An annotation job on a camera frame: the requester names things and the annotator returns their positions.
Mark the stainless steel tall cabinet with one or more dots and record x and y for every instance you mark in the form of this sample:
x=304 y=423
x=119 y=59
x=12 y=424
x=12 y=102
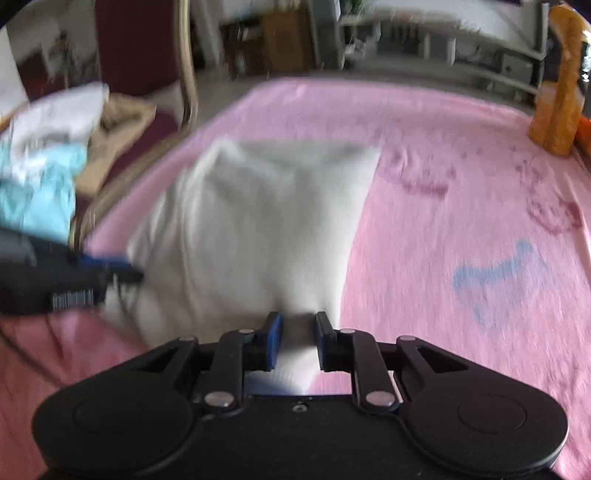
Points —
x=325 y=32

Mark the pink printed blanket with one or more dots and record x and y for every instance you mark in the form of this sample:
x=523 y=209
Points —
x=461 y=207

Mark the wooden cabinet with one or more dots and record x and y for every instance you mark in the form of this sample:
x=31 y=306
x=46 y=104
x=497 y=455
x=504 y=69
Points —
x=281 y=41

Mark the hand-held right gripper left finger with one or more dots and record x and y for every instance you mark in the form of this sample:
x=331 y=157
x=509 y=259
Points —
x=276 y=341

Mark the stainless steel shelf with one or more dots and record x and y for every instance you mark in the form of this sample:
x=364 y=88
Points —
x=461 y=41

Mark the light blue garment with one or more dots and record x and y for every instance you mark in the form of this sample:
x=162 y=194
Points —
x=41 y=198

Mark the maroon chair with gold frame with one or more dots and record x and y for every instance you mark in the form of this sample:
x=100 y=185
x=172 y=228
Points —
x=134 y=46

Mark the orange juice bottle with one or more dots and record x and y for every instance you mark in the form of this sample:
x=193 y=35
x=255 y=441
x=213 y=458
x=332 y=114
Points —
x=558 y=101

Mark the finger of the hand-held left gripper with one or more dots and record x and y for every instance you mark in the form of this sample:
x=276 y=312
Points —
x=127 y=276
x=106 y=263

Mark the person's salmon fleece clothing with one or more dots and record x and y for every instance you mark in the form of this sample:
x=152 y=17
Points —
x=92 y=350

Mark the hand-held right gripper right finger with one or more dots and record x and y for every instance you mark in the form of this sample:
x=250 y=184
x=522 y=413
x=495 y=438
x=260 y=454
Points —
x=321 y=341

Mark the tan garment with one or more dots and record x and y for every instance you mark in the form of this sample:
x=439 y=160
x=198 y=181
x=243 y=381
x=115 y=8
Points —
x=120 y=129

